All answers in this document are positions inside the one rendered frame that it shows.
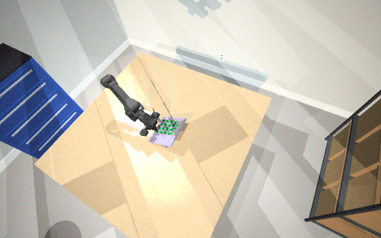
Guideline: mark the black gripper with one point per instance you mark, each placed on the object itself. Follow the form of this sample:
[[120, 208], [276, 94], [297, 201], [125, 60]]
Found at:
[[144, 132]]

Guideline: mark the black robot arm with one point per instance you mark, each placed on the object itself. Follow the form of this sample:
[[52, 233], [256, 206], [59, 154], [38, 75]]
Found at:
[[131, 106]]

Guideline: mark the pale lavender switch panel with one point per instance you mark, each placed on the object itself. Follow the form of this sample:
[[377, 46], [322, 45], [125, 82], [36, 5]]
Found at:
[[168, 130]]

